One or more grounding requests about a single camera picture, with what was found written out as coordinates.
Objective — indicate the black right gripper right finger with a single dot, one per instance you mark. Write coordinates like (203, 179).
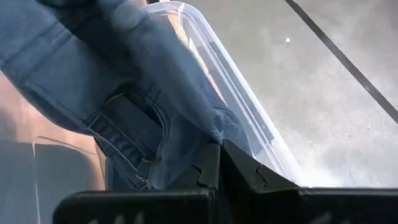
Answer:
(280, 208)

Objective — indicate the dark blue denim cap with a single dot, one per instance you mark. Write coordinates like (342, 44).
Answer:
(77, 62)

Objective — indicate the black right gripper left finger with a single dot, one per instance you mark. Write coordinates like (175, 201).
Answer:
(155, 208)

